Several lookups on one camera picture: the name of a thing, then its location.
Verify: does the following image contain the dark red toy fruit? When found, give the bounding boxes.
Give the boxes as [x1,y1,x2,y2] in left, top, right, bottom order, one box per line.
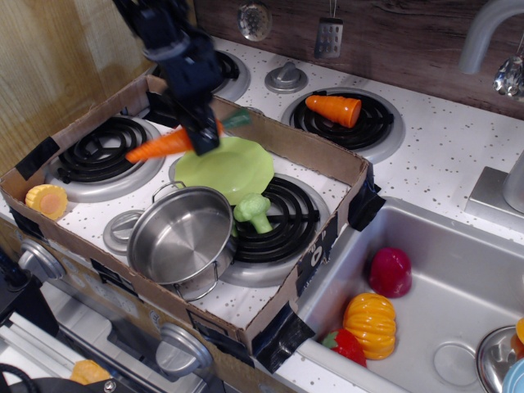
[368,247,412,298]

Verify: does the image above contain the front left black burner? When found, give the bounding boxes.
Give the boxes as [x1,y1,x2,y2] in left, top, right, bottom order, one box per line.
[45,116,164,203]

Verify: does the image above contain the silver metal sink basin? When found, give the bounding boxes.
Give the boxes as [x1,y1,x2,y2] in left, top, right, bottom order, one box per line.
[299,198,523,392]

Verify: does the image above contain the green toy broccoli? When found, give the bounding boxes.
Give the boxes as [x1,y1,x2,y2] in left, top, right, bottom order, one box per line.
[233,193,273,234]

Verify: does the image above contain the orange toy pumpkin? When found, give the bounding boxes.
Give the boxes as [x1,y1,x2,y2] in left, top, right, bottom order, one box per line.
[343,293,396,360]

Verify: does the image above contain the back right black burner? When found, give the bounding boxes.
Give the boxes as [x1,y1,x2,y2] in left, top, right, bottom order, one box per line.
[282,88,405,164]

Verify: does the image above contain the brown cardboard fence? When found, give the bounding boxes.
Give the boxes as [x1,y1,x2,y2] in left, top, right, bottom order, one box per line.
[1,75,372,373]

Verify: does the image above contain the silver hanging ladle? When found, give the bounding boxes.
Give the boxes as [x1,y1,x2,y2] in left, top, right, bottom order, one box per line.
[493,38,523,102]

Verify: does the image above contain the silver stove knob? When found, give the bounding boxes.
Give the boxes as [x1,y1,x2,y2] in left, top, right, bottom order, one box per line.
[264,61,308,94]
[102,210,144,255]

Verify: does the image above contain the orange toy carrot green top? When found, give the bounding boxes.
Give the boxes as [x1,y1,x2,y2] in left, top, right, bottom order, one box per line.
[125,109,251,164]

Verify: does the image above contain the yellow toy corn piece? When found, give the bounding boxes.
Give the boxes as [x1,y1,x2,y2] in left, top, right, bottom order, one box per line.
[25,184,68,220]

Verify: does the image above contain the front right black burner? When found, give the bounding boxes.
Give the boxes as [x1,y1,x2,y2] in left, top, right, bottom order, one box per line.
[221,174,330,288]

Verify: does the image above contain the red toy strawberry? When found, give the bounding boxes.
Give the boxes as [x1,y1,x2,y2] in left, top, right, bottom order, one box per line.
[321,328,367,368]

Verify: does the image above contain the light green plastic plate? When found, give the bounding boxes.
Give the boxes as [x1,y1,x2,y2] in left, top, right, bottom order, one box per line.
[174,137,274,206]

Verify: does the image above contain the stainless steel pot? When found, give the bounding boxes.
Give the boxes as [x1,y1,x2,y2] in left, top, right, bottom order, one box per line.
[127,186,237,301]

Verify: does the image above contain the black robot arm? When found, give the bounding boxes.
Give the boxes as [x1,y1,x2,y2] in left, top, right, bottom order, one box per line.
[114,1,223,156]

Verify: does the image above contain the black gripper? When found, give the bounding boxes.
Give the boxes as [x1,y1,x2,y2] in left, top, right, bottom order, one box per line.
[142,28,223,156]

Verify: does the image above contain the silver oven knob left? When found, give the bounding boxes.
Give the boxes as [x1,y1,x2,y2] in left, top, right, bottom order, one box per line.
[18,238,66,282]

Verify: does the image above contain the silver stove knob back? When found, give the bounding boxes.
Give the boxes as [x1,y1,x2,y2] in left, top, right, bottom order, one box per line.
[264,61,308,94]

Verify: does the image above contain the silver oven knob right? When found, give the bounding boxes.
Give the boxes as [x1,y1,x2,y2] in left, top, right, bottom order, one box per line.
[156,323,213,378]

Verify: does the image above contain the yellow toy food piece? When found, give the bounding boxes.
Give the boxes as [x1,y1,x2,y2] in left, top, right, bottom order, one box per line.
[70,359,111,385]

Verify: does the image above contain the silver oven knob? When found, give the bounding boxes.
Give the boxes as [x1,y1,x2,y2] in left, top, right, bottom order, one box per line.
[156,323,213,378]
[18,238,66,282]

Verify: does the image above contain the back left black burner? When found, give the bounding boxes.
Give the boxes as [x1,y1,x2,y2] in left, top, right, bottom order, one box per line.
[149,48,251,103]

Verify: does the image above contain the silver faucet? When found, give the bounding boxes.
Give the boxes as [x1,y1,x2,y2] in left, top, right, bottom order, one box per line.
[458,1,523,213]

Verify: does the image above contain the orange toy carrot cone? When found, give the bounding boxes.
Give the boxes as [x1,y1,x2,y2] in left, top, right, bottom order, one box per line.
[305,95,362,128]

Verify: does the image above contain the silver hanging spatula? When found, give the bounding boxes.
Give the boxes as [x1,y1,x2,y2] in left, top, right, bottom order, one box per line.
[314,0,344,59]

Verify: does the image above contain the black burner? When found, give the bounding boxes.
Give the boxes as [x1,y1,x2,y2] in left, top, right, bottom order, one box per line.
[282,88,405,164]
[45,116,164,203]
[149,48,251,103]
[221,174,330,288]

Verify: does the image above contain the silver metal bowl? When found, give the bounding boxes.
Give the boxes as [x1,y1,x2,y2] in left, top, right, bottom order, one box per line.
[476,326,523,392]

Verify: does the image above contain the light blue plate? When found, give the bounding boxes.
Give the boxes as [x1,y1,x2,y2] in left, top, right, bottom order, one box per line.
[502,359,524,393]

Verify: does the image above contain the silver stove knob front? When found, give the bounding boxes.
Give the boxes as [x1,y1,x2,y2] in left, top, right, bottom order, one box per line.
[102,210,144,255]

